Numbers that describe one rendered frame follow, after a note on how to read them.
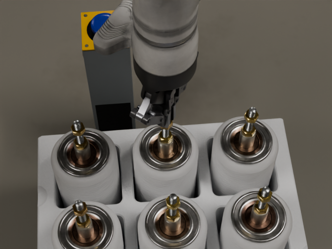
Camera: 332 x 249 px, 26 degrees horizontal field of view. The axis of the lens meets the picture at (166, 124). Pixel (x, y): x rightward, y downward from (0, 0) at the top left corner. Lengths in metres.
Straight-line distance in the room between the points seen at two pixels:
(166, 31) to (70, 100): 0.66
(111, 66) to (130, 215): 0.23
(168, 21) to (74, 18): 0.78
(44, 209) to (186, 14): 0.46
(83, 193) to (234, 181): 0.22
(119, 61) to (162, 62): 0.30
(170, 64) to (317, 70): 0.68
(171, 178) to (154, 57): 0.28
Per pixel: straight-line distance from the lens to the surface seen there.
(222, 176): 1.07
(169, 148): 1.02
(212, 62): 1.43
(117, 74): 1.11
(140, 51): 0.79
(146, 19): 0.74
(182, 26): 0.75
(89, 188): 1.04
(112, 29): 0.83
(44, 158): 1.13
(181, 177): 1.03
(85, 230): 0.96
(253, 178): 1.05
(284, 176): 1.11
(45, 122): 1.37
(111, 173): 1.04
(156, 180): 1.03
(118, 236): 0.99
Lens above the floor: 1.17
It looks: 60 degrees down
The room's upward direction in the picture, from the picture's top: straight up
